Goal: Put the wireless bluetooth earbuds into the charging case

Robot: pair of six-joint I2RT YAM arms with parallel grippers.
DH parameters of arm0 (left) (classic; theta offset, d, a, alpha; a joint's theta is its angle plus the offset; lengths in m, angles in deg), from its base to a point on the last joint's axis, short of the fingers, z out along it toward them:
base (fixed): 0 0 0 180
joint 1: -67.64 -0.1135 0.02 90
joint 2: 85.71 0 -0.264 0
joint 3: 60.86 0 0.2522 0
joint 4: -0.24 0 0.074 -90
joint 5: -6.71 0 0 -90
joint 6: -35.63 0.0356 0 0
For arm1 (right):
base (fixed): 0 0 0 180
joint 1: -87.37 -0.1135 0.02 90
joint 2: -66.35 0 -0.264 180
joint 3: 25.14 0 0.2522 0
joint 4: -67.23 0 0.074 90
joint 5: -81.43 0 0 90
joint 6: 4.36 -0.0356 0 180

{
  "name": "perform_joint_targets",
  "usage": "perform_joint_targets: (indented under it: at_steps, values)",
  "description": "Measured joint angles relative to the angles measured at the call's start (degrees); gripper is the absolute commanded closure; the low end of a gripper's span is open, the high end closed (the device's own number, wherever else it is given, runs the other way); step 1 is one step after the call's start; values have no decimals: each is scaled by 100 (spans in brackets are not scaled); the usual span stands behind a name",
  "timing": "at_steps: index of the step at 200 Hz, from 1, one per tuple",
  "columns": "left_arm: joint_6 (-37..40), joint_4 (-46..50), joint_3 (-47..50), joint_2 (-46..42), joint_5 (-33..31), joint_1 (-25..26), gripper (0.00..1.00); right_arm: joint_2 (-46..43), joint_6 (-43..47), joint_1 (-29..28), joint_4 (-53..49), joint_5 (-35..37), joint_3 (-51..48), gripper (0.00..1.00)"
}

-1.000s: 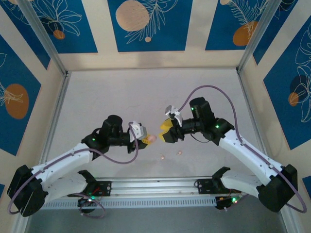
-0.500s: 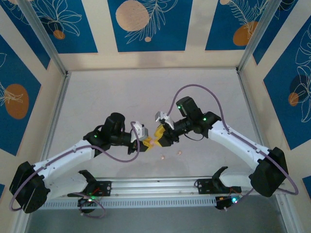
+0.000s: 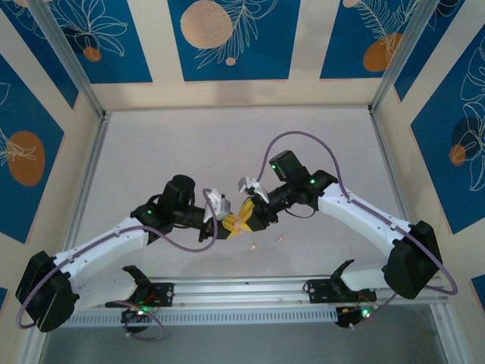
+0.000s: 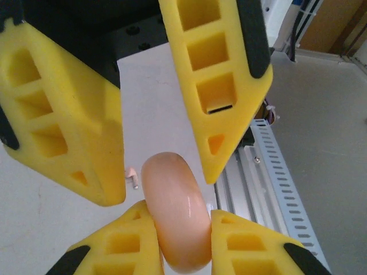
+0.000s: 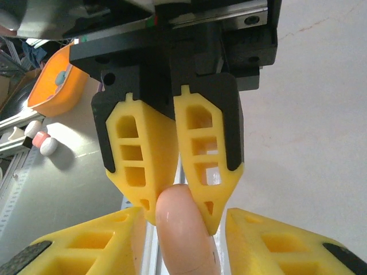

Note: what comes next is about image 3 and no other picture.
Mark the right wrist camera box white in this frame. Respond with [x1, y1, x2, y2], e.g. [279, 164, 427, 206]
[236, 175, 271, 202]

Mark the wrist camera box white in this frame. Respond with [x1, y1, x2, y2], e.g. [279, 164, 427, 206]
[202, 188, 233, 224]
[236, 175, 271, 202]

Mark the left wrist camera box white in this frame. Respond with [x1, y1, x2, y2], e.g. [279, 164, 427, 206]
[202, 188, 233, 224]

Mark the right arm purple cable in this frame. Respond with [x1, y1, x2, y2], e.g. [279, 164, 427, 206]
[257, 130, 458, 329]

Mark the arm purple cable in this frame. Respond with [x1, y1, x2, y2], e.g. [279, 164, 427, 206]
[14, 188, 220, 341]
[257, 130, 458, 329]

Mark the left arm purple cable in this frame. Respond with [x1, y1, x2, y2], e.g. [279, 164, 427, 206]
[14, 188, 220, 341]

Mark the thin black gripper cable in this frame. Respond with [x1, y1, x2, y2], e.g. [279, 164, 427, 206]
[282, 204, 318, 220]

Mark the aluminium mounting rail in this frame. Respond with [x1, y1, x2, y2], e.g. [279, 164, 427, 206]
[32, 275, 445, 312]

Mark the grey slotted cable duct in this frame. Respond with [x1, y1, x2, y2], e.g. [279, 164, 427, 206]
[48, 306, 340, 328]

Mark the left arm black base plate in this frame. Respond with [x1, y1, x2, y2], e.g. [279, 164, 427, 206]
[105, 282, 176, 308]

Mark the aluminium table side rail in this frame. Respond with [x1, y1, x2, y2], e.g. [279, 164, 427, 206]
[368, 108, 427, 274]
[55, 112, 111, 282]

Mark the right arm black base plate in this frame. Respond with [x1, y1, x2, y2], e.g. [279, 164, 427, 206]
[305, 279, 378, 304]

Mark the aluminium frame post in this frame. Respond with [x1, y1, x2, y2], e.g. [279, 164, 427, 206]
[27, 0, 106, 118]
[368, 0, 444, 114]

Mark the aluminium lower frame bar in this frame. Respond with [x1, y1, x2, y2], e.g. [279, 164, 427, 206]
[430, 303, 465, 364]
[18, 310, 52, 364]

